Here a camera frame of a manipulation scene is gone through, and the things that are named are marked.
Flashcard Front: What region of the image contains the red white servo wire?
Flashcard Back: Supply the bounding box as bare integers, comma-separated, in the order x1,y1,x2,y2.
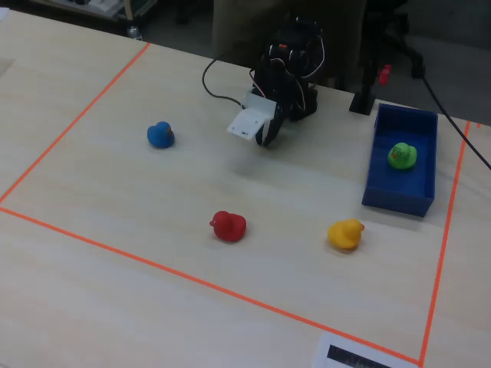
302,33,327,84

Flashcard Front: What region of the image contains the blue rubber duck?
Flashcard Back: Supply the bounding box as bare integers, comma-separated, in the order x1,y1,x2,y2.
147,121,176,150

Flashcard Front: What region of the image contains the yellow rubber duck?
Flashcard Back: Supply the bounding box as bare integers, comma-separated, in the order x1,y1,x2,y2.
327,218,365,251

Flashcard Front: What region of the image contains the black camera cable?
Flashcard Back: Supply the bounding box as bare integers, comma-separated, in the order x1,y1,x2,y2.
202,48,246,107

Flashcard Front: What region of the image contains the blue plastic box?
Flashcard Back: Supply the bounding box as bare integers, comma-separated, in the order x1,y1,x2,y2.
361,102,439,219

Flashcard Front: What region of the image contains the black clamp stand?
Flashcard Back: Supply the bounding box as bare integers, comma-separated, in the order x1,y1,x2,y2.
348,53,376,115

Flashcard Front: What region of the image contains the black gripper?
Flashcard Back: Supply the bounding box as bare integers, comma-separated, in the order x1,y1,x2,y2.
255,63,304,149

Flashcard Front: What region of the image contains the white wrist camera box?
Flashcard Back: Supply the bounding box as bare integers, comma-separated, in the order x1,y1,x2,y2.
226,93,278,141

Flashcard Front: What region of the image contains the red rubber duck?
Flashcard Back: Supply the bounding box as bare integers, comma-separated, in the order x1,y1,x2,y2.
209,210,247,242

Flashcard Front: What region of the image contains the long black cable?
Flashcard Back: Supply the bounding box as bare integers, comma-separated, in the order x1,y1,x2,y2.
420,74,491,170

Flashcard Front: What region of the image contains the white paper label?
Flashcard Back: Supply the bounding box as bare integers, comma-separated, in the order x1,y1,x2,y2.
311,332,420,368

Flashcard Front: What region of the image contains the cluttered storage shelf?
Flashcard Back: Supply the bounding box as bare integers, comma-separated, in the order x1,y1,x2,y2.
32,0,159,21

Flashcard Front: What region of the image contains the green rubber duck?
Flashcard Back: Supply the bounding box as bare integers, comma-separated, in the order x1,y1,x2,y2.
387,142,418,171

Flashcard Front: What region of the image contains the orange tape strip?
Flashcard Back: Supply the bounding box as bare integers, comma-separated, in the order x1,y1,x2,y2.
0,205,423,365
418,120,472,366
0,42,151,204

